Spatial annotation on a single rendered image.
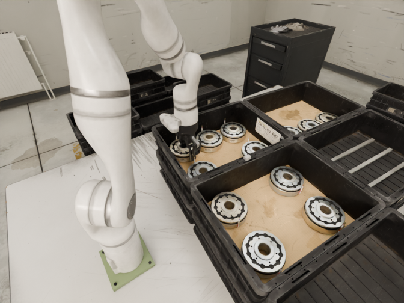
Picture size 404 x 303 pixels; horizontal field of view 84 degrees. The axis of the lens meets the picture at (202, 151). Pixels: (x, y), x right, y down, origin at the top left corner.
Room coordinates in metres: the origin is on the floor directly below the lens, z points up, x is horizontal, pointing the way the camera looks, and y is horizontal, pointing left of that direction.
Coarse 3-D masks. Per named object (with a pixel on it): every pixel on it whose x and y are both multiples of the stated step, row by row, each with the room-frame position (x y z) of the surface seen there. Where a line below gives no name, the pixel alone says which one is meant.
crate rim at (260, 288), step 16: (288, 144) 0.55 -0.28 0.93; (256, 160) 0.48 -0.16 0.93; (320, 160) 0.48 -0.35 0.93; (208, 176) 0.42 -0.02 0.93; (192, 192) 0.36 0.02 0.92; (368, 192) 0.36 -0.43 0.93; (384, 208) 0.31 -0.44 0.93; (352, 224) 0.27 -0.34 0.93; (224, 240) 0.23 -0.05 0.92; (336, 240) 0.23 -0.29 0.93; (304, 256) 0.20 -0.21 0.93; (288, 272) 0.17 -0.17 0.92; (256, 288) 0.14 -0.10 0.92; (272, 288) 0.14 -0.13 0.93
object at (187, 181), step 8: (232, 104) 0.81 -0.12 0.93; (200, 112) 0.74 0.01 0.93; (208, 112) 0.75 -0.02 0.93; (256, 112) 0.74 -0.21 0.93; (264, 120) 0.70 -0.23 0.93; (152, 128) 0.64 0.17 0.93; (280, 128) 0.64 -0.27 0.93; (160, 136) 0.59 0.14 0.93; (288, 136) 0.59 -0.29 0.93; (160, 144) 0.57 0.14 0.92; (272, 144) 0.55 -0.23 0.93; (280, 144) 0.55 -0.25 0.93; (168, 152) 0.51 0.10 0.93; (256, 152) 0.51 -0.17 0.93; (176, 160) 0.48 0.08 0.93; (240, 160) 0.48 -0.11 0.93; (176, 168) 0.45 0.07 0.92; (216, 168) 0.45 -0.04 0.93; (224, 168) 0.45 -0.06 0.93; (184, 176) 0.42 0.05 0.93; (200, 176) 0.42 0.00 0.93
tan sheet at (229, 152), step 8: (248, 136) 0.72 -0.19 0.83; (224, 144) 0.67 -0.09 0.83; (232, 144) 0.67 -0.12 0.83; (240, 144) 0.67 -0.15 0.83; (200, 152) 0.63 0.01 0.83; (216, 152) 0.63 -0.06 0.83; (224, 152) 0.63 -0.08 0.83; (232, 152) 0.63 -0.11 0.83; (240, 152) 0.63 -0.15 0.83; (200, 160) 0.58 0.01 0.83; (208, 160) 0.58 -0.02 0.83; (216, 160) 0.58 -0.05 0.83; (224, 160) 0.58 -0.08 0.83; (232, 160) 0.58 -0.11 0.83; (184, 168) 0.54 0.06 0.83
